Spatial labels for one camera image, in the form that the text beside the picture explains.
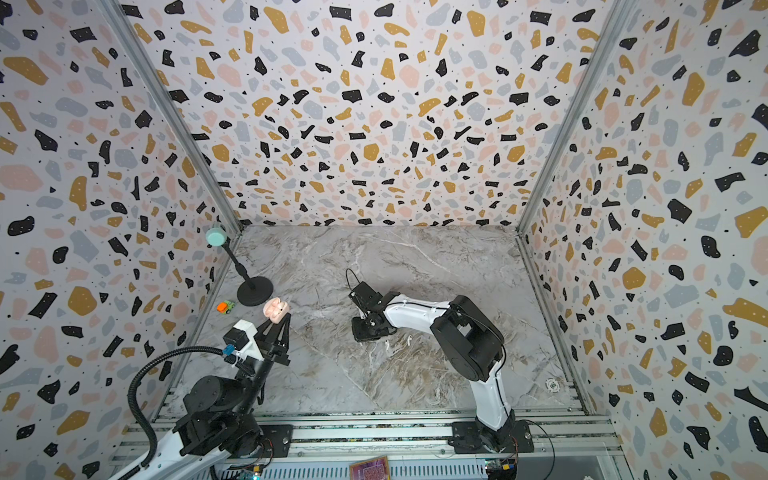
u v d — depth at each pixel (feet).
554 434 2.51
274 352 1.95
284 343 2.12
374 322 2.26
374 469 2.26
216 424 1.79
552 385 2.74
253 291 3.29
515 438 2.39
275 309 2.10
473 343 1.67
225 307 3.11
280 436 2.45
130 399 1.49
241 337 1.76
